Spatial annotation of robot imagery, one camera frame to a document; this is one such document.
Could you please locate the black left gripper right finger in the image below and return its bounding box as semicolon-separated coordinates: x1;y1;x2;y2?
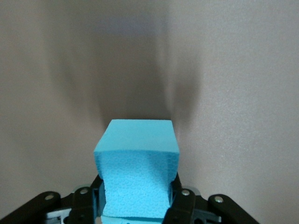
163;174;257;224

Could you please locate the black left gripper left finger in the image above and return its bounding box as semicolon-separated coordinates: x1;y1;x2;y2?
0;174;106;224

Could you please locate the blue foam block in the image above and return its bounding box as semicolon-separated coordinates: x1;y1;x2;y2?
93;119;181;224

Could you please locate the brown paper table cover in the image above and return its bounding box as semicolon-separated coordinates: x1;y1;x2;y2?
0;0;299;224

